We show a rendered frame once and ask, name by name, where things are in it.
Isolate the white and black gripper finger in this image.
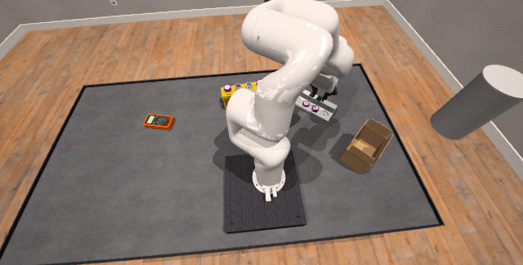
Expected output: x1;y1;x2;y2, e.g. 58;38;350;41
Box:
311;85;318;97
322;86;338;102

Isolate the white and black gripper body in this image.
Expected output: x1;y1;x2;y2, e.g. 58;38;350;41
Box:
311;76;338;93

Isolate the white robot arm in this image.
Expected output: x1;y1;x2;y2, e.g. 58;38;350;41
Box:
226;0;354;202

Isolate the brown cardboard box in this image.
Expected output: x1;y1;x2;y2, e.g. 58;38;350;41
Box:
340;119;394;174

